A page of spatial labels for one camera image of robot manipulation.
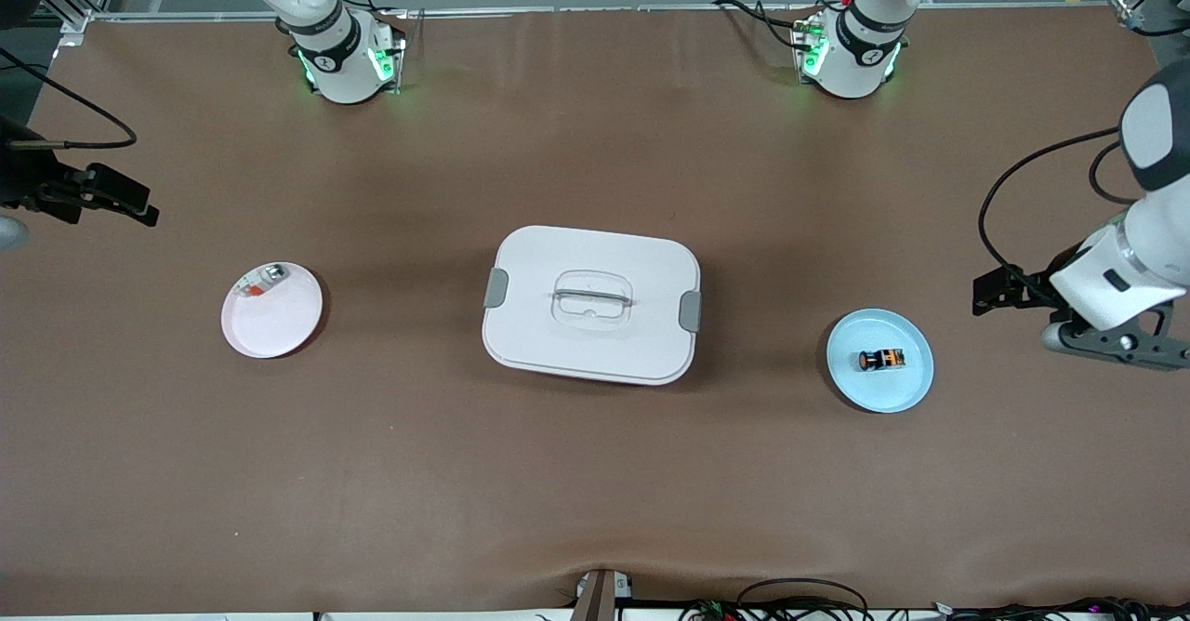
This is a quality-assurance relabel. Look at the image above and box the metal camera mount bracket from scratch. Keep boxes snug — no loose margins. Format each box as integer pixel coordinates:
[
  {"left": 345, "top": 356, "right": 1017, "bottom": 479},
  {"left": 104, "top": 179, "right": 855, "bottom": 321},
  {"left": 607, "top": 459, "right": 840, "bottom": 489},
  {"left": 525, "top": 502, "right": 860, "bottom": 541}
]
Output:
[{"left": 569, "top": 568, "right": 635, "bottom": 621}]

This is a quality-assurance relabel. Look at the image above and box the black base power cable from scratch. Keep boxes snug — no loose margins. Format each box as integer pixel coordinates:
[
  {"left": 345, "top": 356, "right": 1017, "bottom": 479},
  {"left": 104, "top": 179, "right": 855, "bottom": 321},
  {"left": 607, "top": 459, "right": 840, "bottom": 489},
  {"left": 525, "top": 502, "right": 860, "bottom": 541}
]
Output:
[{"left": 711, "top": 0, "right": 821, "bottom": 53}]

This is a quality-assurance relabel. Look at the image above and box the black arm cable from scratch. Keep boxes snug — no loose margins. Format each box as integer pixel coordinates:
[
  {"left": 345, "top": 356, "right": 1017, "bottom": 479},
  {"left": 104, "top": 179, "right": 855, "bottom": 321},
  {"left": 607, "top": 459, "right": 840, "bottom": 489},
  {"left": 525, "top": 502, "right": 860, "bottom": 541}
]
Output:
[
  {"left": 977, "top": 126, "right": 1143, "bottom": 289},
  {"left": 0, "top": 45, "right": 139, "bottom": 151}
]

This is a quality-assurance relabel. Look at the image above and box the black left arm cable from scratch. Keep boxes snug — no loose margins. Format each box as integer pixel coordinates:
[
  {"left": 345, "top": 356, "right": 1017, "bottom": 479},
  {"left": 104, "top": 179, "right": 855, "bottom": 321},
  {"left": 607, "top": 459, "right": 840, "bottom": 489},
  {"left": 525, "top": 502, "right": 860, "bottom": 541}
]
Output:
[{"left": 977, "top": 126, "right": 1143, "bottom": 289}]

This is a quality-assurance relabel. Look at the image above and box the black cable bundle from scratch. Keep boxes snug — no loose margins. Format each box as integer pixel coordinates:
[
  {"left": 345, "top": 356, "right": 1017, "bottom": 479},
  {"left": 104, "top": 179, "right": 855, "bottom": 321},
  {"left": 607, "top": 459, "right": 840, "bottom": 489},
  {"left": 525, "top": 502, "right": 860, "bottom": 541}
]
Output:
[{"left": 677, "top": 577, "right": 1190, "bottom": 621}]

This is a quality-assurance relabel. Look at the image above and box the light blue round plate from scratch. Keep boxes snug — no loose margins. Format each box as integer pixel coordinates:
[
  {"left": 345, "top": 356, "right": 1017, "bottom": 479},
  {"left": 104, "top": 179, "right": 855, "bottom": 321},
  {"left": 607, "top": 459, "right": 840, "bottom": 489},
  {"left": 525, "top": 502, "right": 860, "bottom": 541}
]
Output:
[{"left": 826, "top": 308, "right": 935, "bottom": 415}]

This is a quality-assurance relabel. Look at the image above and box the pink round plate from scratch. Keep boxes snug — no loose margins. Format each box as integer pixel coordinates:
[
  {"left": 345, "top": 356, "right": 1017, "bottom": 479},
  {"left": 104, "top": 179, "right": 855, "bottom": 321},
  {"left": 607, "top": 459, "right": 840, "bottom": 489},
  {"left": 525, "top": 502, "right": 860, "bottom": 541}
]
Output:
[{"left": 220, "top": 261, "right": 324, "bottom": 361}]

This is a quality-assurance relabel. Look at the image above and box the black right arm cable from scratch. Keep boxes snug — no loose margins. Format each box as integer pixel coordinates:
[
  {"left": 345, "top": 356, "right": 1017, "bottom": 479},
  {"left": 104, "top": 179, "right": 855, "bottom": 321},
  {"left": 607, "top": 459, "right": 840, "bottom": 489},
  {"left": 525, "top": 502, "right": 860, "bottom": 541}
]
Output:
[{"left": 0, "top": 45, "right": 139, "bottom": 151}]

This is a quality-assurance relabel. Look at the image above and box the white lidded storage box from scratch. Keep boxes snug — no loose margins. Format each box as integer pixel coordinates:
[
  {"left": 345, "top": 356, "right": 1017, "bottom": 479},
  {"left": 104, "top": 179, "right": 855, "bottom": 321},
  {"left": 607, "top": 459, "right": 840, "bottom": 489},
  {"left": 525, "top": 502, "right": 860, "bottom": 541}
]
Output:
[{"left": 481, "top": 224, "right": 704, "bottom": 388}]

